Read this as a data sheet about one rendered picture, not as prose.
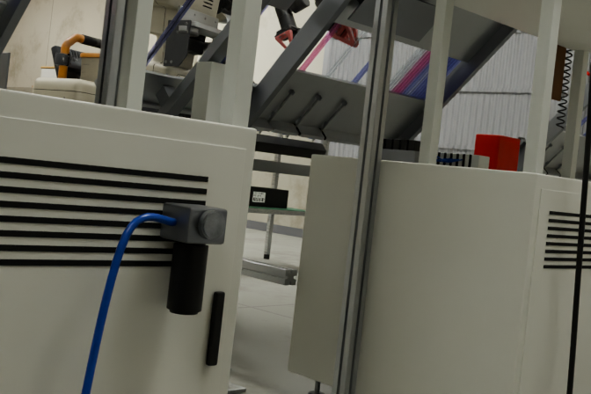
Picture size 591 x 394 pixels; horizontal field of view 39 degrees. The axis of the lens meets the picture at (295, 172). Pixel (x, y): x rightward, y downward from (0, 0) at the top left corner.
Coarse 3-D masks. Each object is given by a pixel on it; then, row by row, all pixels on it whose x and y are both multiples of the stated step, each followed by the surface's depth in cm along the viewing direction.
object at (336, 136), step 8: (256, 120) 239; (264, 120) 241; (272, 120) 244; (256, 128) 237; (264, 128) 239; (272, 128) 242; (280, 128) 244; (288, 128) 247; (296, 128) 250; (304, 128) 252; (312, 128) 255; (320, 128) 258; (304, 136) 251; (312, 136) 253; (320, 136) 255; (328, 136) 258; (336, 136) 261; (344, 136) 264; (352, 136) 267; (360, 136) 270; (352, 144) 266
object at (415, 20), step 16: (352, 0) 218; (368, 0) 215; (400, 0) 220; (416, 0) 223; (432, 0) 232; (352, 16) 217; (368, 16) 220; (400, 16) 225; (416, 16) 228; (432, 16) 231; (464, 16) 244; (480, 16) 248; (368, 32) 231; (400, 32) 231; (416, 32) 234; (432, 32) 244; (464, 32) 251; (480, 32) 254; (464, 48) 258
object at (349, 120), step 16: (288, 80) 233; (304, 80) 236; (320, 80) 239; (336, 80) 242; (304, 96) 242; (320, 96) 244; (336, 96) 248; (352, 96) 252; (400, 96) 263; (288, 112) 245; (304, 112) 248; (320, 112) 251; (352, 112) 259; (400, 112) 271; (416, 112) 275; (336, 128) 262; (352, 128) 266; (384, 128) 274; (400, 128) 279
